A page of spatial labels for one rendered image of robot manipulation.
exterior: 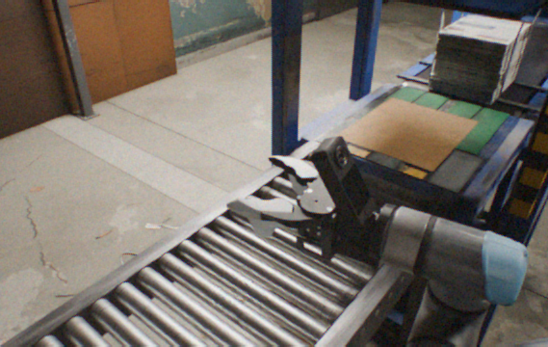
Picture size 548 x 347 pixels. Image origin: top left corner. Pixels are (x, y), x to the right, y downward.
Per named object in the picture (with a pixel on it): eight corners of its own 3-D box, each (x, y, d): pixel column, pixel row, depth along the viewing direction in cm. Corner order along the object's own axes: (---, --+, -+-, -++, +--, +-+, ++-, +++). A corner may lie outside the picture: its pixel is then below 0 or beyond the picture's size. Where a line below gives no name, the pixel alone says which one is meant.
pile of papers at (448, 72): (492, 105, 187) (510, 43, 172) (425, 88, 202) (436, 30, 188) (516, 80, 211) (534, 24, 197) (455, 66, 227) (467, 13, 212)
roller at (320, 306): (338, 336, 98) (340, 321, 95) (193, 245, 122) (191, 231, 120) (350, 322, 101) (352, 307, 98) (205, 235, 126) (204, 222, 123)
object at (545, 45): (527, 140, 182) (535, 119, 177) (385, 99, 216) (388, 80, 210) (587, 49, 281) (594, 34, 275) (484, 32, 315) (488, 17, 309)
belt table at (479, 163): (469, 227, 136) (478, 201, 131) (299, 158, 170) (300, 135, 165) (527, 142, 181) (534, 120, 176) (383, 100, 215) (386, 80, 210)
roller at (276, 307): (322, 356, 94) (324, 341, 91) (174, 257, 118) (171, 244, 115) (334, 340, 97) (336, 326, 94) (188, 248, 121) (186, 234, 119)
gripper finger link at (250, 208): (228, 244, 61) (296, 244, 60) (222, 213, 57) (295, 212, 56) (231, 227, 63) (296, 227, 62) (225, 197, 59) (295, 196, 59)
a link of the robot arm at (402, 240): (418, 244, 49) (436, 200, 55) (378, 231, 51) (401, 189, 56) (409, 285, 54) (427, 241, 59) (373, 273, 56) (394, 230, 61)
